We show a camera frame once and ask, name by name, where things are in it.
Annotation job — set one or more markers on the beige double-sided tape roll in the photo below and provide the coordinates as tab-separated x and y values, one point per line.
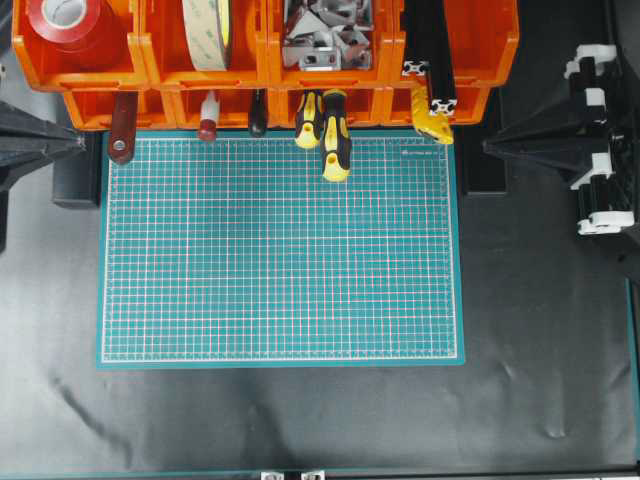
208	30

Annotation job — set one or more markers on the black tool handle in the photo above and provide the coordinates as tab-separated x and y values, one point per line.
258	114

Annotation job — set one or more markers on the silver metal corner brackets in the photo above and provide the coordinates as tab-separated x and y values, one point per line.
327	35

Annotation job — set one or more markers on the short yellow black screwdriver handle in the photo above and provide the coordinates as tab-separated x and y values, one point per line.
309	120

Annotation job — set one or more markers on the long yellow black screwdriver handle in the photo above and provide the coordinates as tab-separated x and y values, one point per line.
336	144

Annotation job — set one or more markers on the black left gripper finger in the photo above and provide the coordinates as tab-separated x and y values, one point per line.
29	143

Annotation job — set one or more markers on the black aluminium extrusion frame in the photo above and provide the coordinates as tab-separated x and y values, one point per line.
443	97

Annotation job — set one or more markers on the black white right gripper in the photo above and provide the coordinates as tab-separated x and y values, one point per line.
594	148

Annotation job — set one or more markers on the black left rack foot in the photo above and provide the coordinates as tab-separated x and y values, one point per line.
77	180

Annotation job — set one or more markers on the black table cover sheet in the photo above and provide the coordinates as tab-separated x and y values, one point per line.
546	383

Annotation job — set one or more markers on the white glue bottle red cap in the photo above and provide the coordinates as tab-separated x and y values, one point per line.
209	117

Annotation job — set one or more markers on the orange plastic container rack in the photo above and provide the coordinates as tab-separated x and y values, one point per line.
154	60

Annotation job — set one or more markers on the green grid cutting mat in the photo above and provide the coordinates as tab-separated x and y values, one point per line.
239	254

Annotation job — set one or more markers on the red tape roll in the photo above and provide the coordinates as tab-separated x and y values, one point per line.
87	33

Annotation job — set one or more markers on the brown wooden tool handle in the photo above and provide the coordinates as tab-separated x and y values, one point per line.
121	144

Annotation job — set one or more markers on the yellow utility knife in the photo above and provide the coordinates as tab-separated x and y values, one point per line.
425	122

